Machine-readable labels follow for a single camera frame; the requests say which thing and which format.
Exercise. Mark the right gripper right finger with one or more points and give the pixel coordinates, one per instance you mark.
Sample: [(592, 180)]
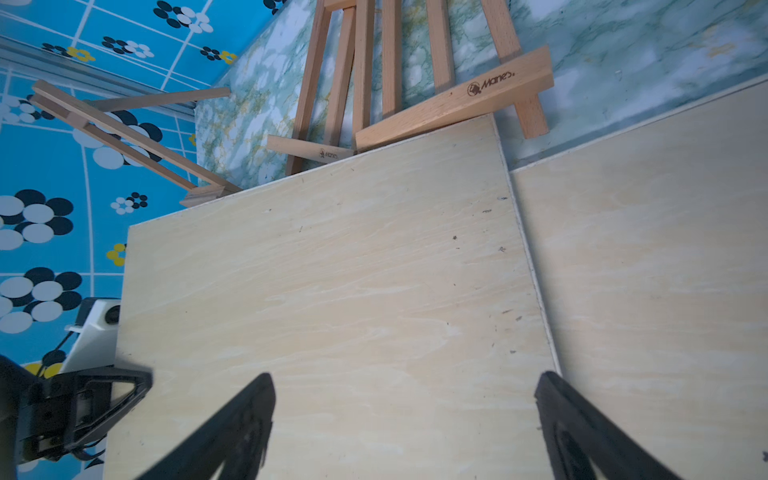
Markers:
[(582, 442)]

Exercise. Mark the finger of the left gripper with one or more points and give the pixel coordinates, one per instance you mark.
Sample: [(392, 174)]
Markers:
[(76, 409)]

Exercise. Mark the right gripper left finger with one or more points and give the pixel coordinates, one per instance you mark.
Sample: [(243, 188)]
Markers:
[(232, 444)]

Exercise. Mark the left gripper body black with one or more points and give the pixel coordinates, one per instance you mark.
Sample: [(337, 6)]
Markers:
[(18, 414)]

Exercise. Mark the plywood board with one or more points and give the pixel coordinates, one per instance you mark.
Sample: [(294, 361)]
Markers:
[(650, 249), (389, 296)]

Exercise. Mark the left aluminium corner post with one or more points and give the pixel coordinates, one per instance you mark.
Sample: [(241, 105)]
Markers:
[(66, 72)]

